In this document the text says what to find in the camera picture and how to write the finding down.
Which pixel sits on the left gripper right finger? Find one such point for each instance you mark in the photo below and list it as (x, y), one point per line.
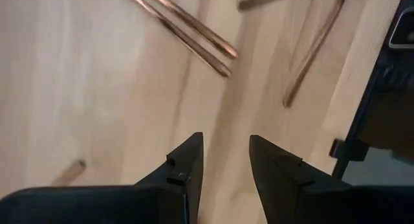
(275, 178)

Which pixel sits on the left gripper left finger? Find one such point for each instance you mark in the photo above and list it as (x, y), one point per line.
(191, 172)

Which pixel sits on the rose gold fork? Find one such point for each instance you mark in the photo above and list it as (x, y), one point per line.
(69, 173)
(187, 39)
(310, 55)

